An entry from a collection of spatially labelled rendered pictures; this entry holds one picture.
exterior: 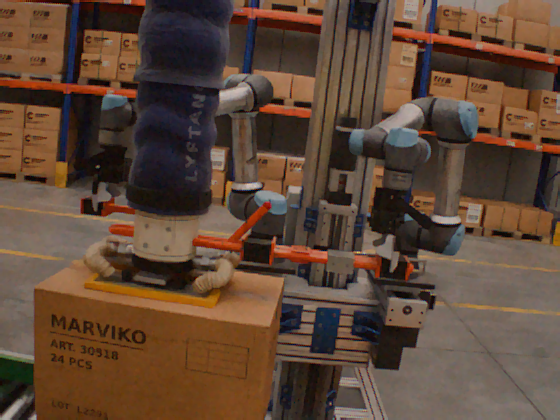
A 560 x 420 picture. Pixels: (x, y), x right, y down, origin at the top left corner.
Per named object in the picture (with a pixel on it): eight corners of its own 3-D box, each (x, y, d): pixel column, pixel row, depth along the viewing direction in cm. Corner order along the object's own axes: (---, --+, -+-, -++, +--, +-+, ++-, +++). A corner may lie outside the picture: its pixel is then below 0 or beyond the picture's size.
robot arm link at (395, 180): (410, 172, 145) (415, 174, 137) (407, 189, 146) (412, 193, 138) (382, 168, 146) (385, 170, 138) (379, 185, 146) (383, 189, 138)
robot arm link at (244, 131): (246, 229, 202) (239, 75, 186) (224, 219, 213) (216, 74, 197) (273, 222, 209) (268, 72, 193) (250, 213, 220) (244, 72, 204)
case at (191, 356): (35, 425, 140) (32, 286, 133) (93, 364, 179) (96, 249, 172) (253, 469, 136) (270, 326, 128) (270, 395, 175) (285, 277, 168)
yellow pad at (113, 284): (82, 288, 137) (83, 269, 136) (97, 277, 147) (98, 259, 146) (213, 309, 135) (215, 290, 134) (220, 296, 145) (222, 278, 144)
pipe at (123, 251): (86, 273, 138) (87, 251, 137) (119, 249, 163) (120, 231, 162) (216, 293, 137) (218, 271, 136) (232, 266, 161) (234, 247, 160)
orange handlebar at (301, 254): (68, 231, 147) (68, 218, 146) (108, 212, 176) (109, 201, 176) (414, 278, 142) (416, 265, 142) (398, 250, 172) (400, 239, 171)
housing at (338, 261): (325, 271, 143) (327, 254, 142) (325, 264, 150) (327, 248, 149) (352, 275, 143) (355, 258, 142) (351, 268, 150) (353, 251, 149)
